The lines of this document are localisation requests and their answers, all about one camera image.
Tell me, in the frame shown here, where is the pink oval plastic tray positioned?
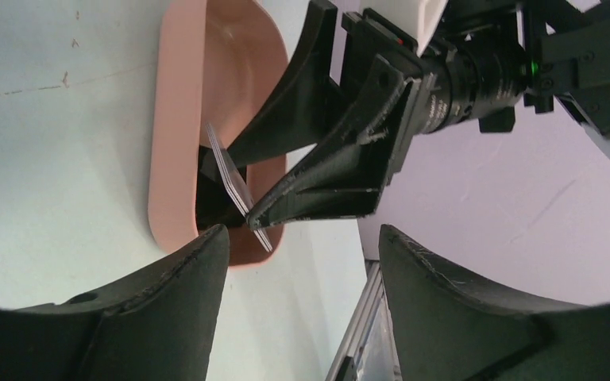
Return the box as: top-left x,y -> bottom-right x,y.
147,1 -> 288,267

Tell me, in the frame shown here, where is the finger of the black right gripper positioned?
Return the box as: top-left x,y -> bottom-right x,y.
228,1 -> 346,167
246,55 -> 421,229

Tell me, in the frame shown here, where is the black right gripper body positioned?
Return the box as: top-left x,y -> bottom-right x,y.
342,1 -> 610,159

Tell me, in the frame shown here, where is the aluminium frame rail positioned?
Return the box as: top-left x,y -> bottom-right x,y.
325,261 -> 403,381

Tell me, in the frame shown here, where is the black credit card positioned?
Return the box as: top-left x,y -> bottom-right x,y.
205,122 -> 255,224

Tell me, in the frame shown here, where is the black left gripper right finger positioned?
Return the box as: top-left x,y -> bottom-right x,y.
379,225 -> 610,380

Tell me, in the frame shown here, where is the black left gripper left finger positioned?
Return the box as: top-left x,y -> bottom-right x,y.
0,225 -> 230,380

